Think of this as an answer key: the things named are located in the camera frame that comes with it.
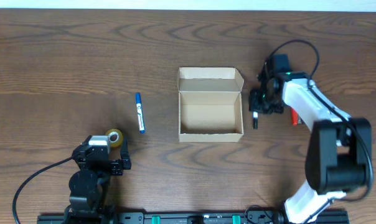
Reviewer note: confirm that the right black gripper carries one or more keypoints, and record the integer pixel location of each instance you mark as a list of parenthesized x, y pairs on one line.
[(266, 106)]

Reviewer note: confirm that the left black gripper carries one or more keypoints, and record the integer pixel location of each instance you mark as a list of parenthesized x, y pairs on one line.
[(112, 166)]

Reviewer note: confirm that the black whiteboard marker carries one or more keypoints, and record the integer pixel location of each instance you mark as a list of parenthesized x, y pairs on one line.
[(255, 120)]

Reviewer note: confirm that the orange black stapler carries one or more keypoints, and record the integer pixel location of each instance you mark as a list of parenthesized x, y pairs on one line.
[(295, 119)]

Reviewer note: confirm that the cardboard box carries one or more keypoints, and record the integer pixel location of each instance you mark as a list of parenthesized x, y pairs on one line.
[(210, 104)]

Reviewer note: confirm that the blue whiteboard marker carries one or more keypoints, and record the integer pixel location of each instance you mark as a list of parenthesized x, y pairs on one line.
[(140, 113)]

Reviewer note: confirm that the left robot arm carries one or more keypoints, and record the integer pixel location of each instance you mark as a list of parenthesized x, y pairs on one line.
[(88, 190)]

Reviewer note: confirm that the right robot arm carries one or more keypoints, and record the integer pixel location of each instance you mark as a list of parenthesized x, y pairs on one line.
[(338, 160)]

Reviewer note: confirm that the yellow tape roll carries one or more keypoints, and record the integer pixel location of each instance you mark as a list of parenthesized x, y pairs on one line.
[(116, 137)]

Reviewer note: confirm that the black mounting rail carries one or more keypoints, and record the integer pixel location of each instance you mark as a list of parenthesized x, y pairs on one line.
[(252, 216)]

